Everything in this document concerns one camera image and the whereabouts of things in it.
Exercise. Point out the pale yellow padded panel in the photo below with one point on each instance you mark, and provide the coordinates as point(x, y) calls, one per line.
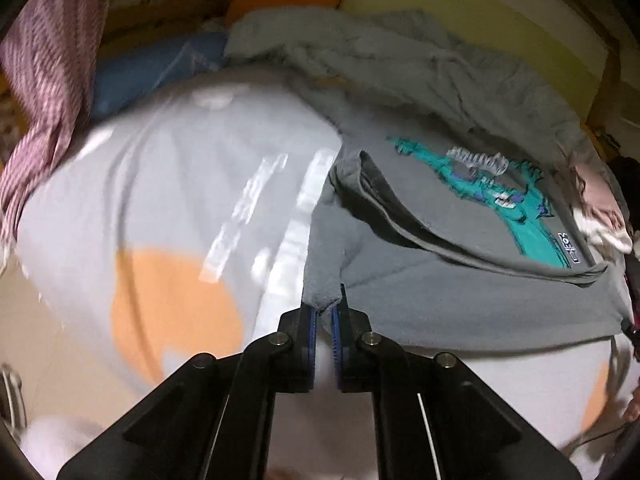
point(500, 10)

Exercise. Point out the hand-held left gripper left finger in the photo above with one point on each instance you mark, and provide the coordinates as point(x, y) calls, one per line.
point(311, 342)

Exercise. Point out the light grey rumpled garment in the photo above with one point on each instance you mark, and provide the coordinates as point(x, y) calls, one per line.
point(400, 45)

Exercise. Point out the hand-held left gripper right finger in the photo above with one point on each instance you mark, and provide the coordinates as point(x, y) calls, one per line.
point(336, 352)

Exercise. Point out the blue pillow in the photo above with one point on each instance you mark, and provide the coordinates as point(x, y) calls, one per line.
point(135, 75)

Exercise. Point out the grey printed t-shirt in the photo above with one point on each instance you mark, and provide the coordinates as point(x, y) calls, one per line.
point(450, 300)

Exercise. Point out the pink striped cloth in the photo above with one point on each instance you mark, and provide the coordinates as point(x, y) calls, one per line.
point(50, 60)

